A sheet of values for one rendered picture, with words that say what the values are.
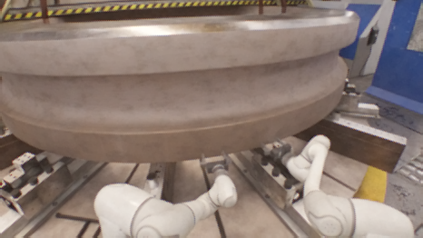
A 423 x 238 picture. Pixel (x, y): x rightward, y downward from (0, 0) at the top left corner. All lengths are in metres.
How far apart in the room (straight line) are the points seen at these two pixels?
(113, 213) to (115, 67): 0.83
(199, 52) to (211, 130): 0.53
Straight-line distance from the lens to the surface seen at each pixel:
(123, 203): 0.72
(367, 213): 0.85
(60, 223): 2.27
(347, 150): 2.75
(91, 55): 1.36
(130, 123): 1.54
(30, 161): 2.18
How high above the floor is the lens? 1.89
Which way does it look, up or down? 27 degrees down
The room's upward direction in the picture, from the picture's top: 1 degrees counter-clockwise
